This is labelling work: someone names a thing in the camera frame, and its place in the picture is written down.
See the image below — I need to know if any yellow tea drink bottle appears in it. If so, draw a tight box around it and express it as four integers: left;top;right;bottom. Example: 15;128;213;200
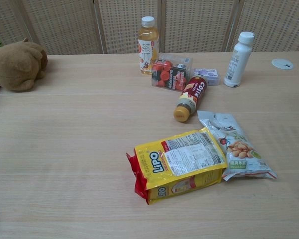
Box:
138;16;159;75

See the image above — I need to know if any small purple clear box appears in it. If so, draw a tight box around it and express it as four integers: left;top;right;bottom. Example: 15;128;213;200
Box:
193;68;221;87

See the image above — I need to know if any white peanut snack bag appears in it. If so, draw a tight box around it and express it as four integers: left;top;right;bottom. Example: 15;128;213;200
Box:
197;110;278;182

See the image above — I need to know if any yellow Lipo snack bag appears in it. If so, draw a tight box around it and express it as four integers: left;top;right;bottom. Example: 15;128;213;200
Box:
126;127;228;206

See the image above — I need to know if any brown plush toy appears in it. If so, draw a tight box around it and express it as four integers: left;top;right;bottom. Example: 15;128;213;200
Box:
0;37;49;92

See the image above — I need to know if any red Costa coffee bottle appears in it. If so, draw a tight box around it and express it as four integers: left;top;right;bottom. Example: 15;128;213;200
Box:
173;75;209;123

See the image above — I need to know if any grey round cable grommet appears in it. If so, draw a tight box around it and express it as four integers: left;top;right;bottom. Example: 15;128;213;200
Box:
271;58;295;70

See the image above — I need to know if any clear box of coffee capsules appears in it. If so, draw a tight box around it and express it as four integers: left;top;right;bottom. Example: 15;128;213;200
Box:
151;52;194;93

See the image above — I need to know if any woven folding screen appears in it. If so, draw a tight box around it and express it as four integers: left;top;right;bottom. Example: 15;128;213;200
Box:
0;0;299;55

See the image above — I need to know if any white plastic drink bottle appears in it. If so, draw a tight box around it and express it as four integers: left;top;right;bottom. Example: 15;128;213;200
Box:
223;31;256;88

